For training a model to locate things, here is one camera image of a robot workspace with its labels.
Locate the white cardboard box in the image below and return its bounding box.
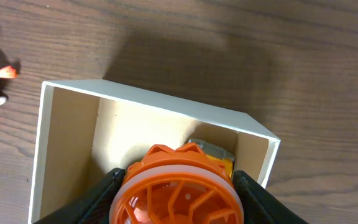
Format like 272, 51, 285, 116
28, 80, 280, 223

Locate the orange plastic cage ball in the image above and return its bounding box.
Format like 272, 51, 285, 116
109, 142, 245, 224

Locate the yellow grey toy truck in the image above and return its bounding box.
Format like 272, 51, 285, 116
188, 138, 235, 177

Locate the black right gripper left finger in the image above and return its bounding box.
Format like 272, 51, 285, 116
36, 168, 126, 224

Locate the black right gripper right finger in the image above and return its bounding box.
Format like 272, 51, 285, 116
232, 170, 307, 224

